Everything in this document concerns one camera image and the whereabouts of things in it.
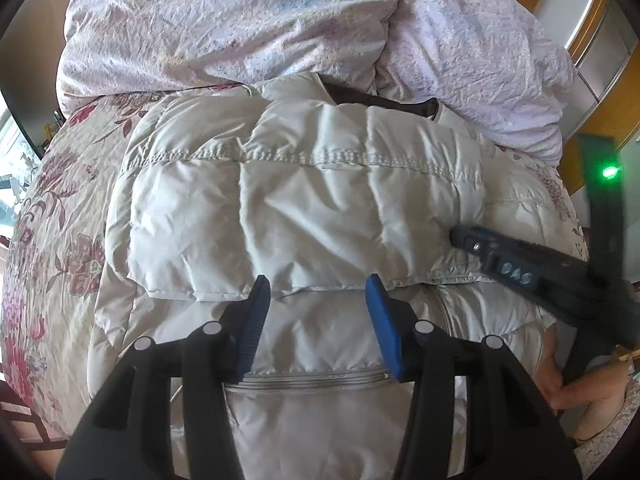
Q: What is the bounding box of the floral bed sheet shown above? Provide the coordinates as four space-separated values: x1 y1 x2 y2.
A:
0 91 591 461

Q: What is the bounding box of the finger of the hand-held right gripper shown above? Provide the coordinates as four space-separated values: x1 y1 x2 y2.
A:
448 224 576 307

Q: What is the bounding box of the white puffer jacket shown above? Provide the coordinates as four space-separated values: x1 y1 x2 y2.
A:
87 72 576 480

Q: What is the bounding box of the dark wooden chair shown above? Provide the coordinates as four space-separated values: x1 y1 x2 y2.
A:
0 379 68 457

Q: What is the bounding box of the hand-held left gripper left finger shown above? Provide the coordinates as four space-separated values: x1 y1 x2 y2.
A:
55 275 272 480

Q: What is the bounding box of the window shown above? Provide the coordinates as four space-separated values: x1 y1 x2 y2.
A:
0 102 53 243

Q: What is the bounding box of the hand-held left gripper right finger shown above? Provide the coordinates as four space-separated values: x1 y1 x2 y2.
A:
364 273 584 480

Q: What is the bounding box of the person's right hand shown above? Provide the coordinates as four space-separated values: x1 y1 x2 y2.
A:
542 329 638 442

